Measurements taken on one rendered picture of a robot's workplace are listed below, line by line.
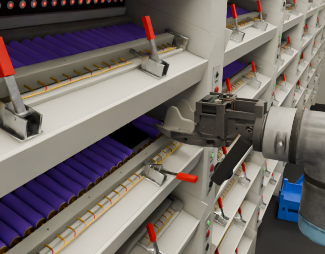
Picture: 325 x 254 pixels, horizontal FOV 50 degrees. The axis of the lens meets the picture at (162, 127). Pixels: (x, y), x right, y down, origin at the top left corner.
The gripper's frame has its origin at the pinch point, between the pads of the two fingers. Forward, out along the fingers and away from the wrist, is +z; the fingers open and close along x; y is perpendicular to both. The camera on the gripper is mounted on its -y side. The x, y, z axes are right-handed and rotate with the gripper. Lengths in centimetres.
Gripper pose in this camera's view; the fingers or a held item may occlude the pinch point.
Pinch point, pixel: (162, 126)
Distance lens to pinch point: 69.8
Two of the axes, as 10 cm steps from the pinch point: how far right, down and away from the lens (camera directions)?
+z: -8.8, -1.4, 4.5
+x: -4.7, 3.3, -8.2
